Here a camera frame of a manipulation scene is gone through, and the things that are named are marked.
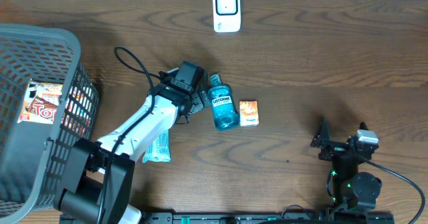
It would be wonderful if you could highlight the chocolate bar wrapper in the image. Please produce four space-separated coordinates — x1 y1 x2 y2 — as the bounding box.
17 97 58 124

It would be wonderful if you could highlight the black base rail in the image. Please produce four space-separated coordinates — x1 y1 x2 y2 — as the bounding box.
140 212 395 224

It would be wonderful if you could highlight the blue Listerine mouthwash bottle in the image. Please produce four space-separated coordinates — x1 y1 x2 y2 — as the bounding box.
208 74 239 131

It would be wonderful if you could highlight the cream snack bag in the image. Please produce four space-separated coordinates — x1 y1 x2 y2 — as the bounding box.
28 80 63 103

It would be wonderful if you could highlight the white barcode scanner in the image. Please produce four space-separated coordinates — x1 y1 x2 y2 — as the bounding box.
212 0 241 33

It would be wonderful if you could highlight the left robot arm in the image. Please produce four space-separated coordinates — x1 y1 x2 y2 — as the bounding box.
53 67 208 223

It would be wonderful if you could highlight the grey plastic basket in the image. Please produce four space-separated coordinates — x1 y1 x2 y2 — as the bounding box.
1 23 99 223

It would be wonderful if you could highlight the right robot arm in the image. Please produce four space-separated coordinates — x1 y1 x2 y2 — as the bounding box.
310 118 382 221

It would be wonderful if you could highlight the teal wet wipes pack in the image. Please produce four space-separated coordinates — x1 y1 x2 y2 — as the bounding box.
142 130 171 163

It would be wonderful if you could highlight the small orange box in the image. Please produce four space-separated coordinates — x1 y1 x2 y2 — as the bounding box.
239 101 259 126

